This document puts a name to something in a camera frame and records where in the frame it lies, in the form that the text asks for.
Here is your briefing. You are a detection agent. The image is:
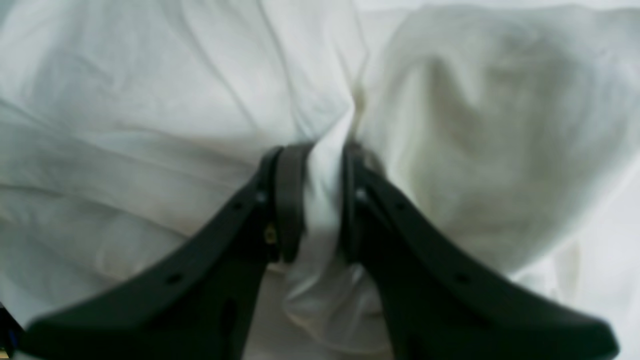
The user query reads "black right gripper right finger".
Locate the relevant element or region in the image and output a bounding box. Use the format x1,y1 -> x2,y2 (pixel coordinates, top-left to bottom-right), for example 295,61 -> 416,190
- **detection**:
340,145 -> 620,360

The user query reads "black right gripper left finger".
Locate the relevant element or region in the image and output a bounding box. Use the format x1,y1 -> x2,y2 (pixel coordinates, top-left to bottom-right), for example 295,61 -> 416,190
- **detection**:
22,144 -> 312,360

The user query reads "white graphic T-shirt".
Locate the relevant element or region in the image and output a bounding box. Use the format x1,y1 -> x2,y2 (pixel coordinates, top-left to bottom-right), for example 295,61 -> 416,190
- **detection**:
1,0 -> 639,360

